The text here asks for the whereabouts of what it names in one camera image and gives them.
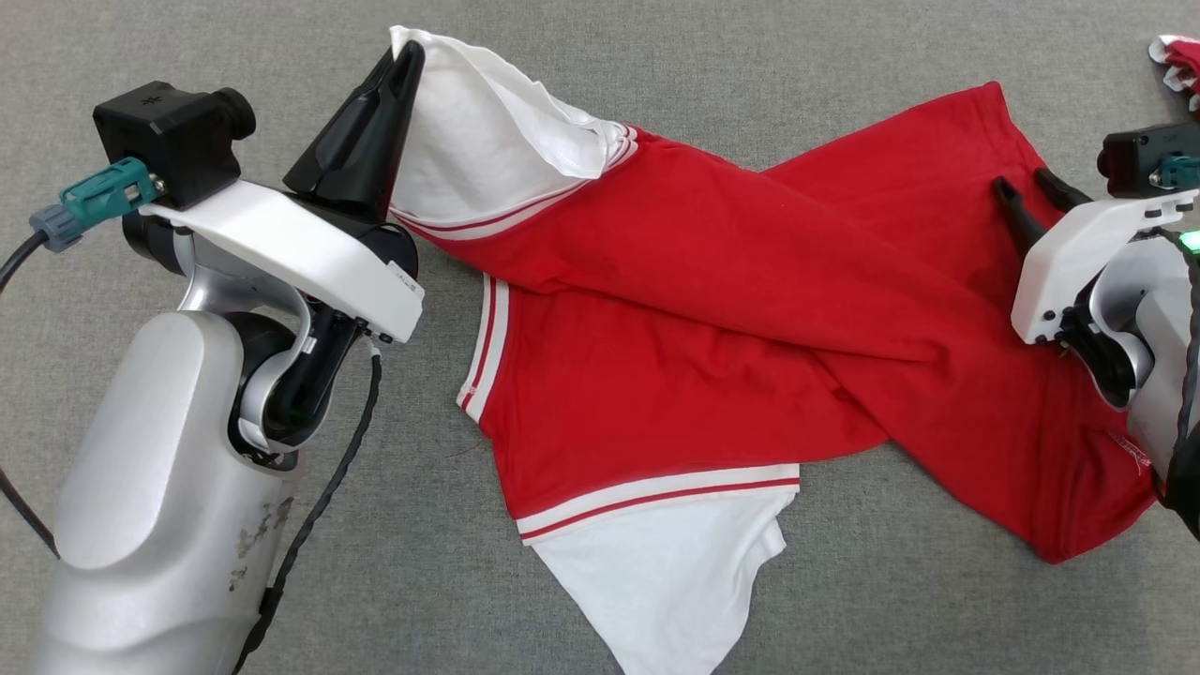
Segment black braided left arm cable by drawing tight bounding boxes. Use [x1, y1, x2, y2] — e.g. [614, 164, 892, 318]
[232, 339, 385, 675]

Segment black left plug cable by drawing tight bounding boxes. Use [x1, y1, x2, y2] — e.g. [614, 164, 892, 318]
[0, 228, 62, 561]

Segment red garment with white band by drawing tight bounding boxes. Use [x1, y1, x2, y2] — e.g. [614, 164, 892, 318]
[1151, 36, 1200, 114]

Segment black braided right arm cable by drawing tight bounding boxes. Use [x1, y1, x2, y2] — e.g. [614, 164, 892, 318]
[1155, 230, 1200, 543]

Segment red jersey with black print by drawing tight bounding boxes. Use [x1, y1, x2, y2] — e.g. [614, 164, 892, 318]
[387, 25, 1160, 675]

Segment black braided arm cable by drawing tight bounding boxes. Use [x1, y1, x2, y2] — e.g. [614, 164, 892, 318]
[232, 339, 385, 675]
[1155, 230, 1200, 543]

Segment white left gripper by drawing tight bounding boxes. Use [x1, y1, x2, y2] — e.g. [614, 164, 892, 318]
[120, 40, 427, 345]

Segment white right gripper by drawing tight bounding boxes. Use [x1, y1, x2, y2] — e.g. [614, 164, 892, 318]
[991, 166, 1200, 346]

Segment teal left cable plug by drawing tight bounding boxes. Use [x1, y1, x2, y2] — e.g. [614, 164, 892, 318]
[28, 157, 160, 254]

